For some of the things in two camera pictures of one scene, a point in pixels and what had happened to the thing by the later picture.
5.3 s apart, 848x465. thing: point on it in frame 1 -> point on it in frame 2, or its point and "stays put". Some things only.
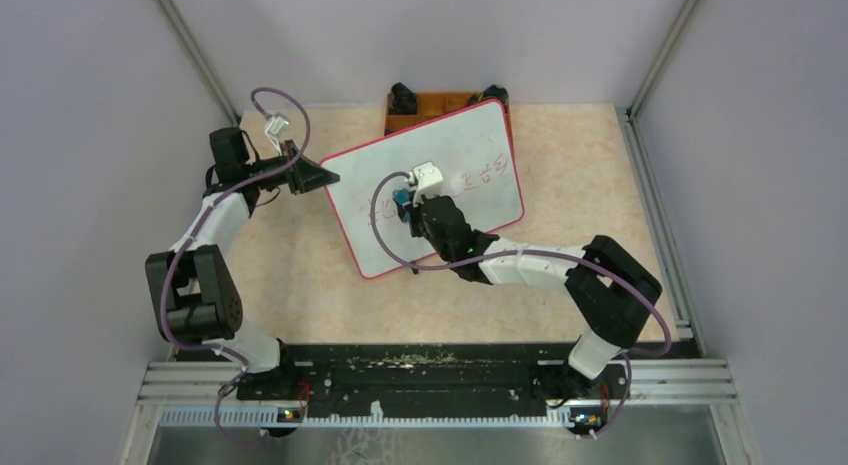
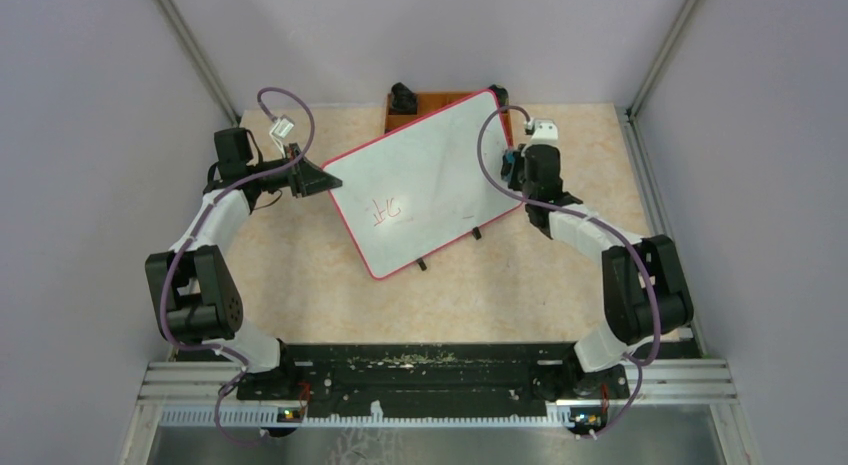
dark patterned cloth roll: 403,99 stays put
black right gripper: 414,211 -> 520,158
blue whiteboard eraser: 402,195 -> 507,164
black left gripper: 305,175 stays put
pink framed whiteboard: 473,149 stays put
